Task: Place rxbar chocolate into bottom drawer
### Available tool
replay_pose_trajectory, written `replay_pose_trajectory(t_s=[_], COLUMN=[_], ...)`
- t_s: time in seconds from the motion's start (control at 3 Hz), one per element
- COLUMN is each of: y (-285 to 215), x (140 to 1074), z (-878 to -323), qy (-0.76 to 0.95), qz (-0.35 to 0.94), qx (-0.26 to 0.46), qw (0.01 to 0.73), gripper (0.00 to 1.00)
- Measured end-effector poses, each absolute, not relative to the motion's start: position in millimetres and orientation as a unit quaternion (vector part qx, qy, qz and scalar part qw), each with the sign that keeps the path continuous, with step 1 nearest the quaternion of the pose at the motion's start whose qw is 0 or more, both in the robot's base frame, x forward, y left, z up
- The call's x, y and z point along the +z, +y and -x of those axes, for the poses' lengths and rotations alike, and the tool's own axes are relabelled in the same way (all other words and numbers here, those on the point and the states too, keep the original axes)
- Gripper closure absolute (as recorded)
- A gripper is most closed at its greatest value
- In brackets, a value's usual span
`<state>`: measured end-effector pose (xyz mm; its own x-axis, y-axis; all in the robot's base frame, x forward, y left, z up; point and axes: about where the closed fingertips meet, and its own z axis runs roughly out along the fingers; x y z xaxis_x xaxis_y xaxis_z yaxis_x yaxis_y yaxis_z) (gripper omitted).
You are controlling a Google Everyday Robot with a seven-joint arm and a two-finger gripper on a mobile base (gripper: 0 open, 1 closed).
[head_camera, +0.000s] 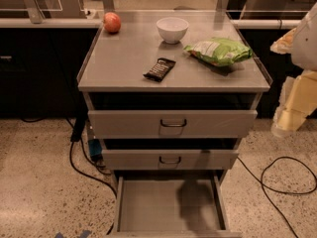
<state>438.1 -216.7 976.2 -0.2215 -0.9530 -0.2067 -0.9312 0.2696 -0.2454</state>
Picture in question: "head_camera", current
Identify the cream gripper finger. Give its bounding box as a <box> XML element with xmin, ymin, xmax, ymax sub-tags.
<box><xmin>270</xmin><ymin>28</ymin><xmax>296</xmax><ymax>55</ymax></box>
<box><xmin>271</xmin><ymin>70</ymin><xmax>317</xmax><ymax>137</ymax></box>

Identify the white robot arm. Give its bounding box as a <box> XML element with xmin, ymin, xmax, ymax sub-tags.
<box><xmin>270</xmin><ymin>4</ymin><xmax>317</xmax><ymax>137</ymax></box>

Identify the grey drawer cabinet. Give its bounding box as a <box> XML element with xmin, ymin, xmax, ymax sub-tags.
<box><xmin>76</xmin><ymin>9</ymin><xmax>273</xmax><ymax>183</ymax></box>

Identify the middle grey drawer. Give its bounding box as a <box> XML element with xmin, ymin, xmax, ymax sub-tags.
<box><xmin>102</xmin><ymin>139</ymin><xmax>238</xmax><ymax>171</ymax></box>

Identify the grey drawer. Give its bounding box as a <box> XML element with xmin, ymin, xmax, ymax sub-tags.
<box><xmin>88</xmin><ymin>92</ymin><xmax>257</xmax><ymax>139</ymax></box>
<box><xmin>102</xmin><ymin>139</ymin><xmax>238</xmax><ymax>171</ymax></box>
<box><xmin>110</xmin><ymin>171</ymin><xmax>242</xmax><ymax>238</ymax></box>

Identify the bottom grey drawer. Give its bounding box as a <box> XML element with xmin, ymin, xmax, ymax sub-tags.
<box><xmin>110</xmin><ymin>171</ymin><xmax>242</xmax><ymax>238</ymax></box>

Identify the top grey drawer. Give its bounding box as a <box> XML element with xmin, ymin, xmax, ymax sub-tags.
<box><xmin>88</xmin><ymin>92</ymin><xmax>257</xmax><ymax>139</ymax></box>

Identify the green chip bag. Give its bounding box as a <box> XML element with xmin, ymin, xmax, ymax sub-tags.
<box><xmin>184</xmin><ymin>38</ymin><xmax>253</xmax><ymax>66</ymax></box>

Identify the white bowl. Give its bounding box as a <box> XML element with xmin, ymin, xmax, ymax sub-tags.
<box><xmin>157</xmin><ymin>17</ymin><xmax>189</xmax><ymax>44</ymax></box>

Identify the red apple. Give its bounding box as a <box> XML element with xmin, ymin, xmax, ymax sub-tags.
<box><xmin>103</xmin><ymin>12</ymin><xmax>121</xmax><ymax>34</ymax></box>

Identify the black floor cable right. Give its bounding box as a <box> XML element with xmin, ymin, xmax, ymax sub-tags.
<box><xmin>237</xmin><ymin>156</ymin><xmax>317</xmax><ymax>238</ymax></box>

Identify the black floor cable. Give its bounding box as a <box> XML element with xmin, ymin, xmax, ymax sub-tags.
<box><xmin>19</xmin><ymin>116</ymin><xmax>118</xmax><ymax>235</ymax></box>
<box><xmin>237</xmin><ymin>156</ymin><xmax>317</xmax><ymax>238</ymax></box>

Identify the black floor cable left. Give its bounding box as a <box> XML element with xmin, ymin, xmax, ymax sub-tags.
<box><xmin>19</xmin><ymin>116</ymin><xmax>118</xmax><ymax>235</ymax></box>

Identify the grey counter rail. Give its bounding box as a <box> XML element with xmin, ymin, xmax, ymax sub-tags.
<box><xmin>0</xmin><ymin>18</ymin><xmax>300</xmax><ymax>30</ymax></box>

